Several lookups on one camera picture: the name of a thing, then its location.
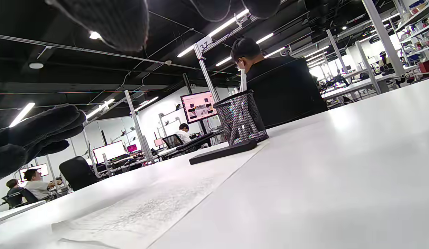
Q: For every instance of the person's left hand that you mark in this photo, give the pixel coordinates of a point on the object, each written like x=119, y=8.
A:
x=34, y=138

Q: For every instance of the person's right hand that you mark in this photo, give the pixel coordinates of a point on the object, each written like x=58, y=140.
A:
x=114, y=24

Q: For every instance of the white mechanical pencil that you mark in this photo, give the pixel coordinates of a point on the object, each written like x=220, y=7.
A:
x=241, y=81

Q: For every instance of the computer monitor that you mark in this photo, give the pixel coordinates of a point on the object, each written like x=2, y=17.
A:
x=109, y=151
x=41, y=169
x=199, y=107
x=159, y=142
x=132, y=148

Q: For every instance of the round white ceiling sensor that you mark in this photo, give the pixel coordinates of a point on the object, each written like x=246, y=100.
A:
x=36, y=65

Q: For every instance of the white number sign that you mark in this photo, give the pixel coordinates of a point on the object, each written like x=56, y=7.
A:
x=204, y=44

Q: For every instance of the ceiling light strips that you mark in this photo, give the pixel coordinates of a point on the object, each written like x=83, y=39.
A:
x=228, y=23

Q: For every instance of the lined paper sheet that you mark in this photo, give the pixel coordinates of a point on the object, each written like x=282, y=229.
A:
x=148, y=207

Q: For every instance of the black mesh pen holder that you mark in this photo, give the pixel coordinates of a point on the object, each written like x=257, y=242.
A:
x=240, y=117

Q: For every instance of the black rectangular block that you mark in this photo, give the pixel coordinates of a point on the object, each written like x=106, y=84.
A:
x=223, y=152

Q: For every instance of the white office desk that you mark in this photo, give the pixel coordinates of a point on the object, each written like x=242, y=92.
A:
x=356, y=84

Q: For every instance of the grey metal storage shelf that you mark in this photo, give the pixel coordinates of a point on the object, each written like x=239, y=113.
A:
x=418, y=33

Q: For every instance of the aluminium frame post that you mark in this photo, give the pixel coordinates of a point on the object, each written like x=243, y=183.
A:
x=338, y=52
x=139, y=124
x=208, y=76
x=383, y=34
x=368, y=67

